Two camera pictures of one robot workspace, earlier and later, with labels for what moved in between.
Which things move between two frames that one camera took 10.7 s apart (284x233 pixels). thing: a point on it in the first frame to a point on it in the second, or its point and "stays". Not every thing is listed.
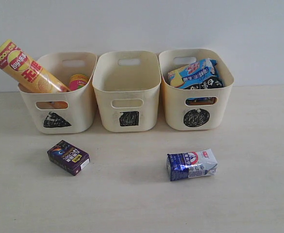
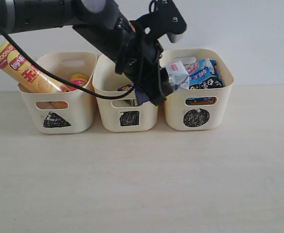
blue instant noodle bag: (201, 74) stays
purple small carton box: (69, 157) to (125, 88)
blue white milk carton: (185, 165) to (177, 73)
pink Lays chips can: (77, 81) stays
